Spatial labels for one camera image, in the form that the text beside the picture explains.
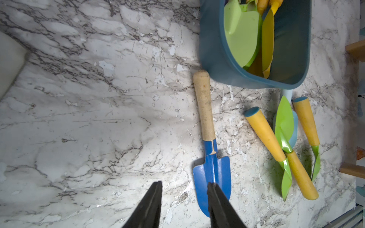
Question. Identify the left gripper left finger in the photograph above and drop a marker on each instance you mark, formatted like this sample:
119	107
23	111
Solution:
148	212

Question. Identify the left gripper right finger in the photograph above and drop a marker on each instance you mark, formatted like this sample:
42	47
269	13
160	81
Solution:
222	214

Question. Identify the green shovel wooden handle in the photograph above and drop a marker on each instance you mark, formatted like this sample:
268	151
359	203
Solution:
233	27

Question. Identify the yellow scoop shovel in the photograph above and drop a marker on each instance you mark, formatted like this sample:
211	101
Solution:
267	37

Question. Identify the green leaf shovel yellow handle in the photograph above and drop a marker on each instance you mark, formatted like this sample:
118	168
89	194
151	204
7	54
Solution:
252	23

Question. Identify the dark teal storage box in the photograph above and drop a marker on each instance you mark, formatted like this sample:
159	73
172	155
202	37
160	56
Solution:
291	53

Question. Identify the wooden zigzag shelf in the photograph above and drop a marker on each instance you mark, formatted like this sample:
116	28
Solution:
356	50

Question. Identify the blue shovel wooden handle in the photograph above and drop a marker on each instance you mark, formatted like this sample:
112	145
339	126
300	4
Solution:
214	170

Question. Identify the green narrow shovel yellow handle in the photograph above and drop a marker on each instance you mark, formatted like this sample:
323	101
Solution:
305	115

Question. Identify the green trowel light-blue handle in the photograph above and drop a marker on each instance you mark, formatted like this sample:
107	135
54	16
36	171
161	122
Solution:
286	132

